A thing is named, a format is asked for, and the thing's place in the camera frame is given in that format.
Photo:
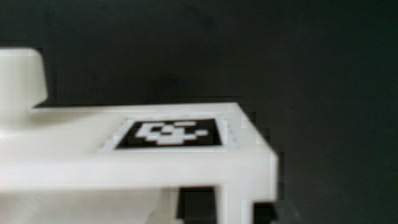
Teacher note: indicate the white drawer box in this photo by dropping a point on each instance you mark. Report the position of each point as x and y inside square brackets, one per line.
[158, 164]

